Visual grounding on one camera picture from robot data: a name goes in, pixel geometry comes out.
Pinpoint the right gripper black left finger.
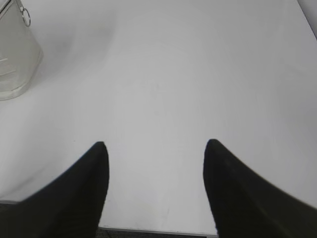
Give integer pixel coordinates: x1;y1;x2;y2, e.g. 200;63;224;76
0;141;109;238

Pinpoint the cream canvas zipper bag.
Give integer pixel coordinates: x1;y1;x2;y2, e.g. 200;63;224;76
0;0;43;100

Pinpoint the silver ring zipper pull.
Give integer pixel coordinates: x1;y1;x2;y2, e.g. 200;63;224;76
20;6;31;27

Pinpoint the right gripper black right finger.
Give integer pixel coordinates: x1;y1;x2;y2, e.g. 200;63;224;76
203;139;317;238

